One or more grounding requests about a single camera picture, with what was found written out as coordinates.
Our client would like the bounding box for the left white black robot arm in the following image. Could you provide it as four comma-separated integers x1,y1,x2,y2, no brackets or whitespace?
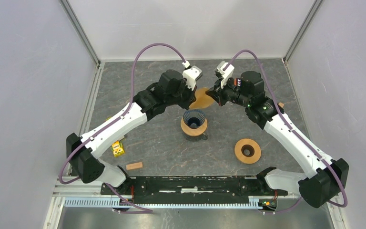
66,66,202,194

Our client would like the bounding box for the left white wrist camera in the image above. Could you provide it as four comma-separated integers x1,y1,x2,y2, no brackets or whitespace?
182,61,203,91

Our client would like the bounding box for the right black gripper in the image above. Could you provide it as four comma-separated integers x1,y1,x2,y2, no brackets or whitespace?
205,74,251,108

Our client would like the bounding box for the yellow small juice box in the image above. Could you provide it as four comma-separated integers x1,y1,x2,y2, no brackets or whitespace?
111,141,125,157

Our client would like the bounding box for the clear glass coffee server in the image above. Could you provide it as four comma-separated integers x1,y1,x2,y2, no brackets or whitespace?
184,133,208,142

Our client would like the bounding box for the brown paper coffee filter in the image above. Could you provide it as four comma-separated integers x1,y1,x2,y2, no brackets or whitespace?
189,87,215,109

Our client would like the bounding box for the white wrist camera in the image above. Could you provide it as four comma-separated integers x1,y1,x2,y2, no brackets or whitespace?
215,61,234,89
182,61,203,91

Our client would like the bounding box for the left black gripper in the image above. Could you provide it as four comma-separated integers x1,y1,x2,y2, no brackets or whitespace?
166,79,197,111

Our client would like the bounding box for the white toothed cable tray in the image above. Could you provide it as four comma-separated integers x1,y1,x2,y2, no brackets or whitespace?
64,197,262,209

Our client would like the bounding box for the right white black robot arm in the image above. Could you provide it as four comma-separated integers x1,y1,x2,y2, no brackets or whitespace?
206,71,349,208

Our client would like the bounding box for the small wooden block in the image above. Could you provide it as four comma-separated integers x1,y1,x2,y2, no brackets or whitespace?
126,162,143,170

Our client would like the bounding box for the wooden ring dripper holder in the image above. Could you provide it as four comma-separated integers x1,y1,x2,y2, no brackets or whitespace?
180,119,208,137

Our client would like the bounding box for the blue ribbed dripper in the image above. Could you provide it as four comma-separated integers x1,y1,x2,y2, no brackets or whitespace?
183,109,206,129

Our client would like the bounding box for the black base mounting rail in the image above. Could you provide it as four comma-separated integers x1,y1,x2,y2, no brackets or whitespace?
115,176,288,204

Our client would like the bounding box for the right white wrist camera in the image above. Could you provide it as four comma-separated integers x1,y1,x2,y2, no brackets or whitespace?
215,61,234,89

